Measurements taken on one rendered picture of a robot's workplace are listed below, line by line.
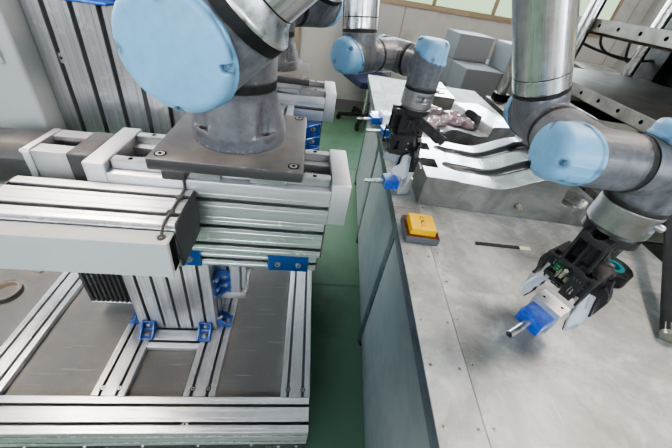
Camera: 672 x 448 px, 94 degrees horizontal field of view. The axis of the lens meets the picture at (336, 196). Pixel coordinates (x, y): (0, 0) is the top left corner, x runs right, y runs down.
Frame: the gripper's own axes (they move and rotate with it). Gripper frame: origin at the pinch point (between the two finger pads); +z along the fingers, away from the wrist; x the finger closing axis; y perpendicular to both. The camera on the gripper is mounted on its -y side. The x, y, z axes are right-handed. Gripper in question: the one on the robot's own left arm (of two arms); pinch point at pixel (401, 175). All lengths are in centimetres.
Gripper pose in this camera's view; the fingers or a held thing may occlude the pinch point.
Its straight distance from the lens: 91.3
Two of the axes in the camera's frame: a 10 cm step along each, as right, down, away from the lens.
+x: 1.5, 5.9, -8.0
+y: -9.8, -0.3, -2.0
